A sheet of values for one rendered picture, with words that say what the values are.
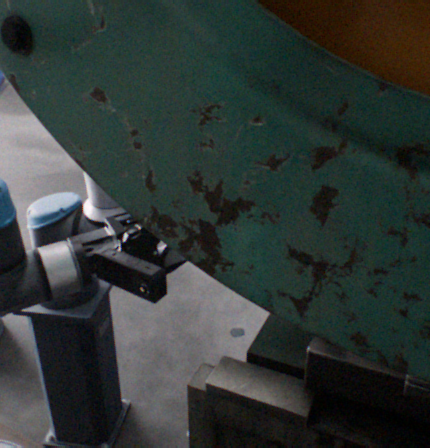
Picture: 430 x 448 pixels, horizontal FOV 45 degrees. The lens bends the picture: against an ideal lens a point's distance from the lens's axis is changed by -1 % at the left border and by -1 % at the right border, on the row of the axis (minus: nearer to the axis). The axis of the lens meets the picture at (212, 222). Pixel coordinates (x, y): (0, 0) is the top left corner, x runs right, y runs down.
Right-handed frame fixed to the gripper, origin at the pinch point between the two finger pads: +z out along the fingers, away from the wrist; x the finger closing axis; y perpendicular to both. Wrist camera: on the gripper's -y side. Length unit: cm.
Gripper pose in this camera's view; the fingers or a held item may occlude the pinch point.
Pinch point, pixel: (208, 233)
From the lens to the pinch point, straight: 79.0
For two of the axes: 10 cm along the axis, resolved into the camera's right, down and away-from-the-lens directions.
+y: -4.6, -4.1, 7.9
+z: 8.9, -2.6, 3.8
